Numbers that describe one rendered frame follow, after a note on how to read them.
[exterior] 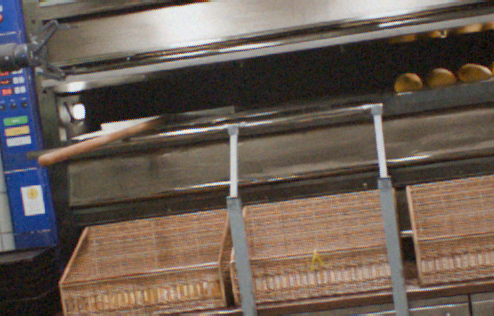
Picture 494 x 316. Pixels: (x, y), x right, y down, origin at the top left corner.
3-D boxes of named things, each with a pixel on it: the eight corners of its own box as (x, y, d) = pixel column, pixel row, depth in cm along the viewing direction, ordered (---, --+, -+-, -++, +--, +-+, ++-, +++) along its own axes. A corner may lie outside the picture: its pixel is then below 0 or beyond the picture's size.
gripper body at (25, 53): (20, 43, 401) (47, 39, 400) (24, 69, 402) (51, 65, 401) (13, 43, 394) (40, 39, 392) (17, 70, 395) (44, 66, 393)
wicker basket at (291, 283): (252, 279, 449) (241, 205, 447) (406, 262, 440) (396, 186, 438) (232, 308, 402) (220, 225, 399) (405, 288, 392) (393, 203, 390)
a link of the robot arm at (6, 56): (-2, 73, 394) (-7, 45, 393) (10, 73, 405) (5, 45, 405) (16, 71, 393) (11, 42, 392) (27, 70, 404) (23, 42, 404)
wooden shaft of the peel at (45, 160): (49, 166, 318) (47, 155, 318) (38, 167, 319) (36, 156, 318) (167, 122, 487) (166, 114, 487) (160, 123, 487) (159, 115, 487)
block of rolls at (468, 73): (395, 87, 511) (394, 74, 510) (513, 71, 503) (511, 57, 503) (395, 93, 451) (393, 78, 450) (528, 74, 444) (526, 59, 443)
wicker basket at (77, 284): (95, 299, 458) (84, 226, 455) (243, 280, 450) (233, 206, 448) (62, 328, 410) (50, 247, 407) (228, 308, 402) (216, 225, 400)
